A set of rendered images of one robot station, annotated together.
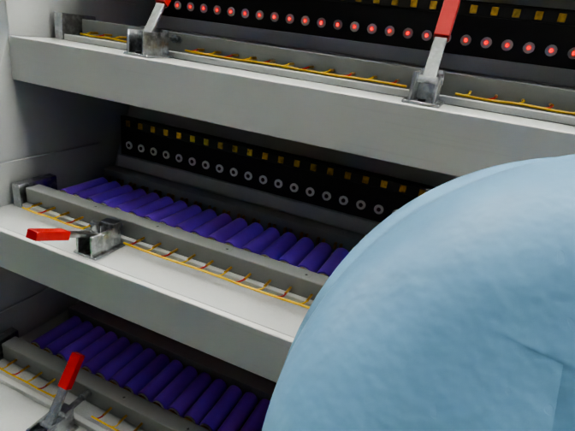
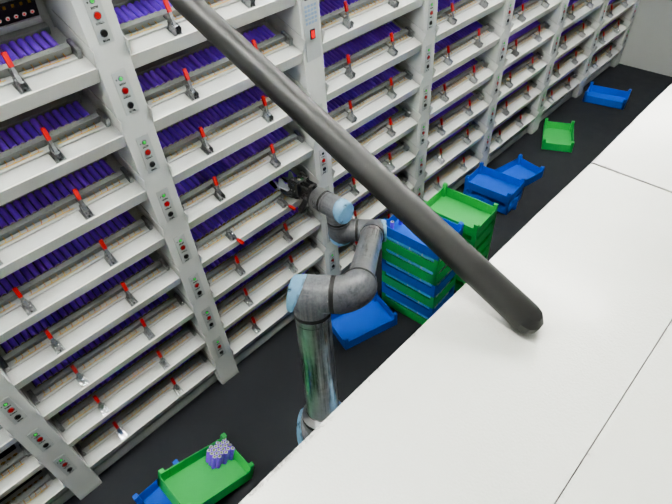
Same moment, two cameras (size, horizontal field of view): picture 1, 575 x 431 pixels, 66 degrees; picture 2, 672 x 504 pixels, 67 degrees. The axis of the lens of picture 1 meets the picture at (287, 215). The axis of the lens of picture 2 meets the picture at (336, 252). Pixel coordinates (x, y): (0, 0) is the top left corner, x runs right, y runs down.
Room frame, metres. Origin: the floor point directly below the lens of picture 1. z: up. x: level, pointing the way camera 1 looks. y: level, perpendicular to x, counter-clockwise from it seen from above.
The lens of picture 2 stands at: (-0.63, 1.30, 2.05)
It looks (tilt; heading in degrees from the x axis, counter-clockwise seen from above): 44 degrees down; 299
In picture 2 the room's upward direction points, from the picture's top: 5 degrees counter-clockwise
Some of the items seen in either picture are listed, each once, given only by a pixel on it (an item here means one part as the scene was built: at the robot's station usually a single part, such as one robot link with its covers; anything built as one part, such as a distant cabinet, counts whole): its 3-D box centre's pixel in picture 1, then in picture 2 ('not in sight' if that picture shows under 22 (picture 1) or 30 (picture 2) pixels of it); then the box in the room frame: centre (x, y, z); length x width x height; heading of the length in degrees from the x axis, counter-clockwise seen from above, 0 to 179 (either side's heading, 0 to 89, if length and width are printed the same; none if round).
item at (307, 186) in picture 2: not in sight; (304, 189); (0.25, -0.11, 0.82); 0.12 x 0.08 x 0.09; 163
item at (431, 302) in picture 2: not in sight; (418, 277); (-0.17, -0.39, 0.20); 0.30 x 0.20 x 0.08; 165
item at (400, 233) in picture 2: not in sight; (422, 228); (-0.17, -0.39, 0.52); 0.30 x 0.20 x 0.08; 165
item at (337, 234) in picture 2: not in sight; (342, 229); (0.07, -0.07, 0.70); 0.12 x 0.09 x 0.12; 18
